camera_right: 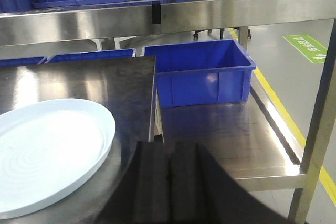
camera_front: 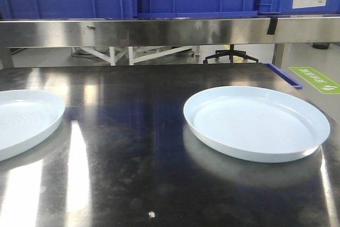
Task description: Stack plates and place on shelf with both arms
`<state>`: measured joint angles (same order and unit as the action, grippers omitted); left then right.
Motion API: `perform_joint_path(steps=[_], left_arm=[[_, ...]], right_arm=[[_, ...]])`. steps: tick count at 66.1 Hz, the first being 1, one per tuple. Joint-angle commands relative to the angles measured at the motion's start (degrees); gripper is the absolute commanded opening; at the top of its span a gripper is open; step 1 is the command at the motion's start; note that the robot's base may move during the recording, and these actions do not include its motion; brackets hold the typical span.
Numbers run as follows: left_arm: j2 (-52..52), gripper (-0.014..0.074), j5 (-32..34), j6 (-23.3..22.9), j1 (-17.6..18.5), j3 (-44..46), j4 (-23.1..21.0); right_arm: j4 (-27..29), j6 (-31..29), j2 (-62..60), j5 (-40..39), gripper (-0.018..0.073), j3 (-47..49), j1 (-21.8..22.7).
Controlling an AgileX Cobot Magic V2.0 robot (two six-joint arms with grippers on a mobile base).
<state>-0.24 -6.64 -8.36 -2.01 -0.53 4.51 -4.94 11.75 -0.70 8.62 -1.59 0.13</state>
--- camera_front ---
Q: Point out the small white crumb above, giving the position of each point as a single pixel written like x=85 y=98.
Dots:
x=152 y=214

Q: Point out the steel shelf post right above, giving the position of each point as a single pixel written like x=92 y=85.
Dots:
x=278 y=55

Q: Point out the steel shelf post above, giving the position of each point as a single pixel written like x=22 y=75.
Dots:
x=6 y=58
x=278 y=55

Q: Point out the steel shelf post left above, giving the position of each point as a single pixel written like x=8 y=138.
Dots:
x=6 y=58

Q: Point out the light blue plate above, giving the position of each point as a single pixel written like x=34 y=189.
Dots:
x=28 y=117
x=256 y=124

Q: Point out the stainless steel shelf rail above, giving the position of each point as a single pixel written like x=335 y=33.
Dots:
x=169 y=32

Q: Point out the black office chair base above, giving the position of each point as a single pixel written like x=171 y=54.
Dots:
x=231 y=53

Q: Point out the green floor sign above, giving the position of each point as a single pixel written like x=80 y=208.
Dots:
x=318 y=80

